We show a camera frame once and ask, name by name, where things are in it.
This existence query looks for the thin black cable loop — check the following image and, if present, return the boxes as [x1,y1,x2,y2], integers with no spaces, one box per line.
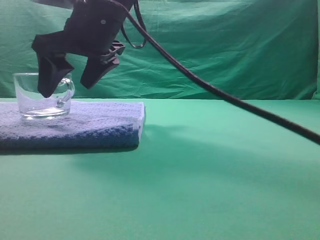
[120,0,148,49]

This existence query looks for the green backdrop cloth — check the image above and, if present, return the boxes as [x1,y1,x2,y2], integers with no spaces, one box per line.
[0,0,320,100]

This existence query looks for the folded blue towel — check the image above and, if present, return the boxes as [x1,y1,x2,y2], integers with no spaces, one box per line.
[0,100,145,151]

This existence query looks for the thick black cable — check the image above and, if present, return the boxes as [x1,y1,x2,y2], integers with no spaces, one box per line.
[109,0,320,146]

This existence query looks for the transparent glass cup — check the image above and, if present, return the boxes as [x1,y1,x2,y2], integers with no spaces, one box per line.
[13,73,75,119]

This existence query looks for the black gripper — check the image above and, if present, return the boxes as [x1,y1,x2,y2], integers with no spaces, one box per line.
[32,0,136,98]

